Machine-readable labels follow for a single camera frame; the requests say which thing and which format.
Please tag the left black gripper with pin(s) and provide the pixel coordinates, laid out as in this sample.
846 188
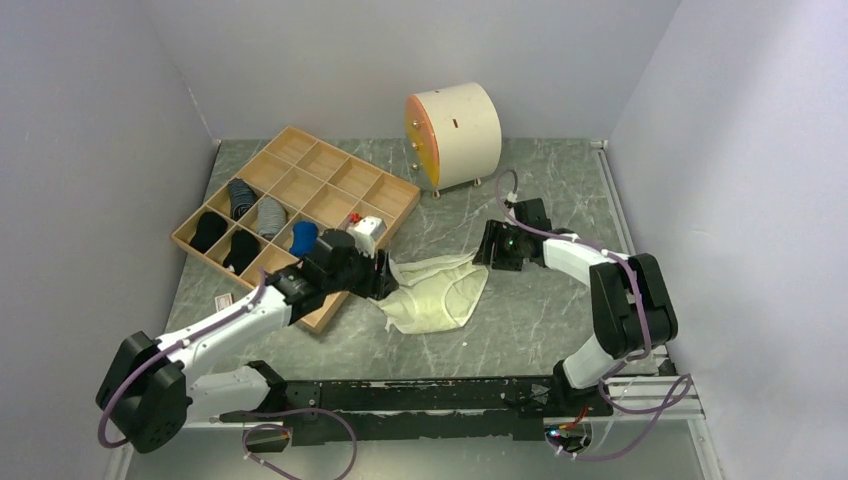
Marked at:
380 283

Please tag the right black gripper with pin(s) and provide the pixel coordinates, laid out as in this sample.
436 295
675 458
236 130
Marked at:
494 233

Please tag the cream cloth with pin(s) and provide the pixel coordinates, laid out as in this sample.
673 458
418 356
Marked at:
434 295

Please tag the blue underwear white trim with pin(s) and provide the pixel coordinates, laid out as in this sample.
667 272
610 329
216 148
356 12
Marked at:
304 238

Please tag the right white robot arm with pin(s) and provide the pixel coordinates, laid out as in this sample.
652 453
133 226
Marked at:
631 310

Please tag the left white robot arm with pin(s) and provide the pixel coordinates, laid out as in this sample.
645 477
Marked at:
146 395

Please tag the cream cylindrical drawer cabinet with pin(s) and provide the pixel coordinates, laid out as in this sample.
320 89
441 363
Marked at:
456 134

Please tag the grey rolled sock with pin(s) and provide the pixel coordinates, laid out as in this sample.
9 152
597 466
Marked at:
272 217

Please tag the wooden compartment tray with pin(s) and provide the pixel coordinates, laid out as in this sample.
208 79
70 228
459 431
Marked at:
315 181

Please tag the black rolled sock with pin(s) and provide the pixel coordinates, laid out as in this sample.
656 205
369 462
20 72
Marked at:
210 228
244 248

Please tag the dark striped rolled sock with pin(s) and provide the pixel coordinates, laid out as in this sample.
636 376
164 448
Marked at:
242 197

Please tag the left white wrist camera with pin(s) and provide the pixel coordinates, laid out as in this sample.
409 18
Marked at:
366 232

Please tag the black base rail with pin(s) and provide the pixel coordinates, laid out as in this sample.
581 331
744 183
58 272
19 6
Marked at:
522 408

